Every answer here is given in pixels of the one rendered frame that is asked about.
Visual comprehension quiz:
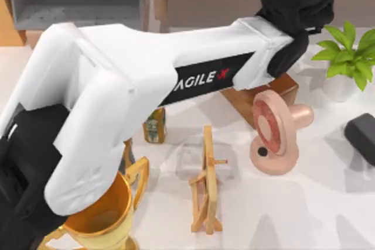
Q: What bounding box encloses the brown wooden block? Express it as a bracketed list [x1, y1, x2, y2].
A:
[219, 73, 300, 129]

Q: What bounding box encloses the small wooden easel stand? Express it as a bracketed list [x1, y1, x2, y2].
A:
[188, 125, 229, 228]

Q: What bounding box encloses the pink desk fan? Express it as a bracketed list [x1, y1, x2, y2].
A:
[249, 90, 315, 176]

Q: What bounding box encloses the wooden open shelf unit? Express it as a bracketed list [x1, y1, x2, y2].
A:
[144, 0, 375, 35]

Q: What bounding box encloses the gold trophy cup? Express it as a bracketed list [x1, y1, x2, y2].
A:
[37, 156, 151, 250]

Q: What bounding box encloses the green plant in white pot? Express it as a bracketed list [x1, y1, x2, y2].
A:
[311, 20, 375, 103]

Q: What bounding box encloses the black rounded box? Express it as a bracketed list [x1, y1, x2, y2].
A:
[343, 112, 375, 166]

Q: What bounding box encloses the wooden cupboard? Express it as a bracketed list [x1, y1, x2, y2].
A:
[0, 0, 35, 49]

